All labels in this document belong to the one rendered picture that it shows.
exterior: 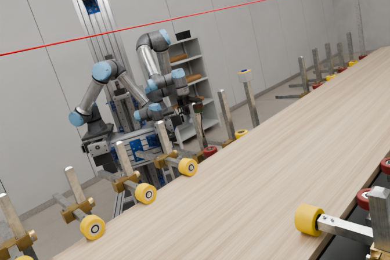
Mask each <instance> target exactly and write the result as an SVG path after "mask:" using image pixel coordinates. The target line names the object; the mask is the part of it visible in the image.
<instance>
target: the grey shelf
mask: <svg viewBox="0 0 390 260"><path fill-rule="evenodd" d="M183 53H186V54H187V58H185V59H182V60H179V61H177V62H173V63H171V68H172V71H173V70H176V69H179V68H182V69H183V70H184V72H185V76H187V75H192V74H197V73H200V74H201V78H200V79H198V80H195V81H192V82H190V83H188V87H189V91H190V95H189V96H191V97H195V96H199V97H200V96H204V100H202V103H203V106H204V111H203V112H202V114H201V115H202V121H201V123H202V125H203V130H205V129H207V128H209V127H211V126H212V125H214V124H216V123H218V125H219V127H220V128H221V127H222V123H221V119H220V116H219V112H218V108H217V105H216V100H215V96H214V92H213V89H212V85H211V80H210V76H209V73H208V69H207V65H206V62H205V57H204V54H203V49H202V46H201V42H200V37H199V35H198V36H195V37H191V38H187V39H183V40H180V41H176V42H172V43H171V44H170V45H169V49H168V54H169V57H174V56H177V55H181V54H183ZM137 55H138V54H137ZM151 55H152V57H153V59H154V62H155V64H156V66H157V69H158V72H159V73H160V76H161V71H160V66H159V63H158V59H157V54H156V52H154V50H153V49H152V50H151ZM138 58H139V61H140V65H141V68H142V71H143V75H144V77H145V80H146V84H147V80H149V78H148V76H147V73H146V70H145V68H144V65H143V63H142V60H141V58H140V56H139V55H138ZM147 86H148V84H147ZM176 97H178V94H177V93H176V94H174V95H171V96H167V97H164V98H163V101H164V103H165V104H166V106H167V107H169V106H171V107H172V106H174V105H176V104H178V102H177V99H176ZM195 134H196V130H195V128H194V126H193V124H192V123H189V122H188V123H186V122H183V123H182V125H178V126H177V127H176V128H175V135H176V139H177V142H174V143H177V144H179V146H180V149H183V148H184V147H183V143H182V142H183V141H184V140H186V139H188V138H190V137H192V136H194V135H195Z"/></svg>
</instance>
